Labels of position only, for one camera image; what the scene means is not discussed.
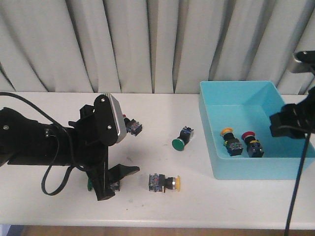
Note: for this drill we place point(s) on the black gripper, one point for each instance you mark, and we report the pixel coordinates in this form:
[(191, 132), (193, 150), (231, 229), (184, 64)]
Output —
[(295, 120), (91, 155)]

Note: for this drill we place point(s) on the red mushroom push button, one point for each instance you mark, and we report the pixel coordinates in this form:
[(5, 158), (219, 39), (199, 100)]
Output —
[(253, 145)]

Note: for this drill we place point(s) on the yellow push button switch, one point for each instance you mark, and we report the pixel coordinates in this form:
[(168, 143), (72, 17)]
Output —
[(231, 143)]

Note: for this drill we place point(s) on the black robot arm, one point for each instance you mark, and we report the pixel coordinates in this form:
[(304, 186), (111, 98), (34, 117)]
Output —
[(27, 142)]

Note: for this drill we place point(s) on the turquoise plastic box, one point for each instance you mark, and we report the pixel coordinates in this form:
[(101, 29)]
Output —
[(246, 106)]

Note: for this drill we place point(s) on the green button near box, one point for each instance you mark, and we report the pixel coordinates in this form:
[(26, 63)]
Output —
[(184, 138)]

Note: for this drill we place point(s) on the green button front left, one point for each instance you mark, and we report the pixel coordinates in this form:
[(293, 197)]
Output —
[(115, 186)]

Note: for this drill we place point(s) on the yellow button front centre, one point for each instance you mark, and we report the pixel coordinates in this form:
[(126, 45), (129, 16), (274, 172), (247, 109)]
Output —
[(160, 183)]

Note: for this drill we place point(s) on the small red push button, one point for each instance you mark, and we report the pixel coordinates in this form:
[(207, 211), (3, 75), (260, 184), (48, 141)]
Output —
[(132, 126)]

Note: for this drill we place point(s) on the white pleated curtain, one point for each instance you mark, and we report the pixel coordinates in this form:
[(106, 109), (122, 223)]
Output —
[(152, 46)]

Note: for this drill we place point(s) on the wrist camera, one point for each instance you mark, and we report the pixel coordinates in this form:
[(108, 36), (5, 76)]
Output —
[(109, 119), (304, 62)]

